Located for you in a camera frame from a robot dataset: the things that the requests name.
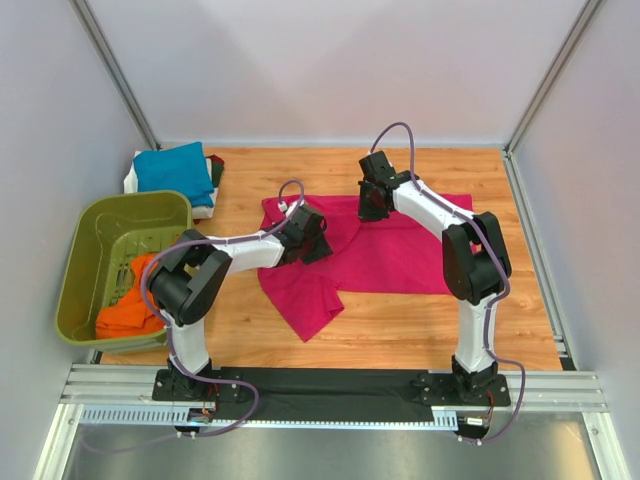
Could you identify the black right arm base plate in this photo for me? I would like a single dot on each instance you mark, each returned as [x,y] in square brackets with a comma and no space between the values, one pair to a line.
[449,389]

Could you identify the left aluminium corner post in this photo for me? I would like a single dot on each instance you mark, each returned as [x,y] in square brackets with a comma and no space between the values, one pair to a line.
[97,37]

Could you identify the black cloth strip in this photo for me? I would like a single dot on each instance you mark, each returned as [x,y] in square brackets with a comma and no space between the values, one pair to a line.
[335,395]

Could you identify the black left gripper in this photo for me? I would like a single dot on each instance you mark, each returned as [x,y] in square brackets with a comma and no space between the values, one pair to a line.
[323,249]

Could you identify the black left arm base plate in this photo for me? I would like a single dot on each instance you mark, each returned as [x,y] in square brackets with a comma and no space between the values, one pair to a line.
[172,386]

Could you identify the orange t shirt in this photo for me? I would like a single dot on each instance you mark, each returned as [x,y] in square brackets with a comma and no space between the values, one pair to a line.
[129,317]

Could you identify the olive green plastic basket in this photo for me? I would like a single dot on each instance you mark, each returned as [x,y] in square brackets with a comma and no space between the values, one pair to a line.
[110,234]

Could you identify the magenta pink t shirt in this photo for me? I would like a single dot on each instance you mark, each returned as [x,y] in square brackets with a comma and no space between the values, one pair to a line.
[393,256]

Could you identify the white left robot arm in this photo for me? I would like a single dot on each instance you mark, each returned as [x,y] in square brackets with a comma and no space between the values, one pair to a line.
[185,279]

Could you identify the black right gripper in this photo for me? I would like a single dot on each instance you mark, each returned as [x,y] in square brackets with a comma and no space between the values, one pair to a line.
[363,212]

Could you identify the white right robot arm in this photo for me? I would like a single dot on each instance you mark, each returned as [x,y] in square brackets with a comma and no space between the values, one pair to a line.
[475,262]

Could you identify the right aluminium corner post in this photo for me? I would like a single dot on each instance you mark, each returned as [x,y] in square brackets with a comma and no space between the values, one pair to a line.
[585,17]

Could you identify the slotted grey cable duct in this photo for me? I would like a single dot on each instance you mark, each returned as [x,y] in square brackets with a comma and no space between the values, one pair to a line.
[443,420]

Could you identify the folded dark red t shirt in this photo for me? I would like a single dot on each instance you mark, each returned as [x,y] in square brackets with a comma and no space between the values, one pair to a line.
[216,160]

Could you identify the folded dark green t shirt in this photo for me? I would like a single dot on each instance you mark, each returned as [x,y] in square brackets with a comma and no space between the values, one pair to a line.
[217,170]

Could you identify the aluminium front rail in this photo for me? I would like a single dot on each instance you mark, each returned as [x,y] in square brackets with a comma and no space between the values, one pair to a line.
[556,391]

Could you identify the folded blue t shirt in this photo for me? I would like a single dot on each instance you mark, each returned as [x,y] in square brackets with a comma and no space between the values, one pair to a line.
[182,169]

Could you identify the aluminium corner post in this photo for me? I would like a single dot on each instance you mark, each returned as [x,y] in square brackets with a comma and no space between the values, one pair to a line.
[97,37]
[585,17]

